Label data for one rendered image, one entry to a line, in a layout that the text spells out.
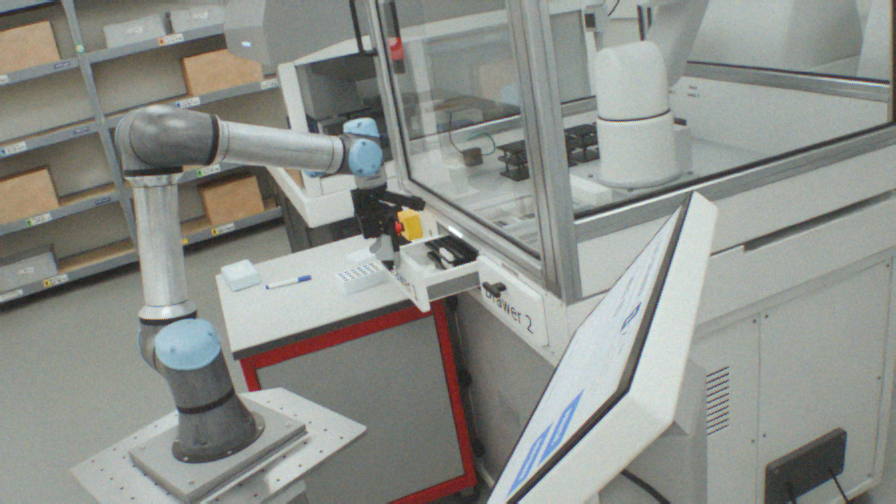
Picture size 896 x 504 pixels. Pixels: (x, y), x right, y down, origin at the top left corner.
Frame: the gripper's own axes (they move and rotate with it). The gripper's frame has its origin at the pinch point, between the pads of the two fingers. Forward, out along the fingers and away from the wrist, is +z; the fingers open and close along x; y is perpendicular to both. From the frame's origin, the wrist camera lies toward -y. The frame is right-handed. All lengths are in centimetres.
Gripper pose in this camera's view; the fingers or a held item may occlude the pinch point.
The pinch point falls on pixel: (396, 261)
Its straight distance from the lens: 178.6
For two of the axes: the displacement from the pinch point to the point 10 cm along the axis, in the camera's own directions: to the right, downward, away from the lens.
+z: 1.6, 9.2, 3.5
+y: -9.2, 2.7, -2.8
